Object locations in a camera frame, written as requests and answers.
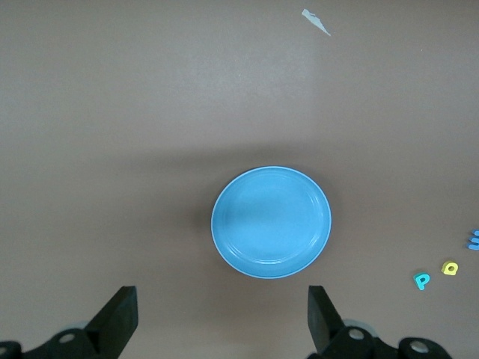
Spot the blue plate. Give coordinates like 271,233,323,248
210,165,333,280

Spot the white paper scrap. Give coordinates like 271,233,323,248
301,8,332,37

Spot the teal foam letter p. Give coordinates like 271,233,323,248
412,271,431,292

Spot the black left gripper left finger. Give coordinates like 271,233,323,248
0,285,139,359

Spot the blue foam letter m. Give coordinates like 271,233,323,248
463,228,479,251

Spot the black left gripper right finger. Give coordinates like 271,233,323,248
306,284,454,359

